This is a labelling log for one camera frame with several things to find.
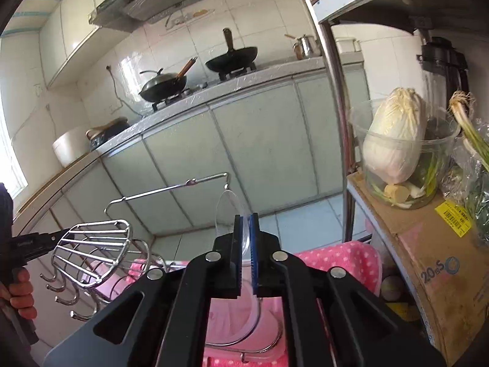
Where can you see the chrome wire utensil rack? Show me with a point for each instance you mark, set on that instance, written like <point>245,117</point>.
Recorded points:
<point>103,259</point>

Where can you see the dark pan with wooden lid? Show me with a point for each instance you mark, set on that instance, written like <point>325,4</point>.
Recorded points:
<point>99,135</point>

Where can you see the clear plastic spoon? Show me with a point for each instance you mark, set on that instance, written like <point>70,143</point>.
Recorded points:
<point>229,213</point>

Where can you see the black blender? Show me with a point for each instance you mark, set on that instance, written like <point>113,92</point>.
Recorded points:
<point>444,71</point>

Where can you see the pink polka dot cloth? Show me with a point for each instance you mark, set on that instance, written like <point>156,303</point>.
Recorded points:
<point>266,344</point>

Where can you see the green onions in bag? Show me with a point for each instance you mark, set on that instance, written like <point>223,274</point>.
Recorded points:
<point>466,180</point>

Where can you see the white rice cooker pot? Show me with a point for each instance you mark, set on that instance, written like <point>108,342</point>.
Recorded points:
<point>71,146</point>

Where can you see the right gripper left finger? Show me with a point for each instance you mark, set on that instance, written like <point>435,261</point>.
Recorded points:
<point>236,255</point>

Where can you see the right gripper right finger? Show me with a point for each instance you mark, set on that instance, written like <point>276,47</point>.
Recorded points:
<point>259,258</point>

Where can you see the left hand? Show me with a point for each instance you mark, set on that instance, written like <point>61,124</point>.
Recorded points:
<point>20,295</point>

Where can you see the napa cabbage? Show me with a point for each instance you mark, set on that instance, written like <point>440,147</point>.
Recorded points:
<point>392,145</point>

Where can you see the ginger piece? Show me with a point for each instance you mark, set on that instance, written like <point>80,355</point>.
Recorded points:
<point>396,193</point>

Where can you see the black wok with lid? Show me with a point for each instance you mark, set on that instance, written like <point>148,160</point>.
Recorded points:
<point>165,85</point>

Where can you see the grey kitchen cabinets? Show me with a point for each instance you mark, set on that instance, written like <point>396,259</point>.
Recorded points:
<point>271,137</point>

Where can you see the cardboard box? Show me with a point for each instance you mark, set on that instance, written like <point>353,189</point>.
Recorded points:
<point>447,274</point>

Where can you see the black frying pan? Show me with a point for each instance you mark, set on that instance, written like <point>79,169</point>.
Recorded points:
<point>233,59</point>

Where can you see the steel kettle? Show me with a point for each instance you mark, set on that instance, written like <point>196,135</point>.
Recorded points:
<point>305,47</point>

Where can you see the clear plastic tub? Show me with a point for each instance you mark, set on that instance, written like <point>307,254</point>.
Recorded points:
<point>439,138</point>

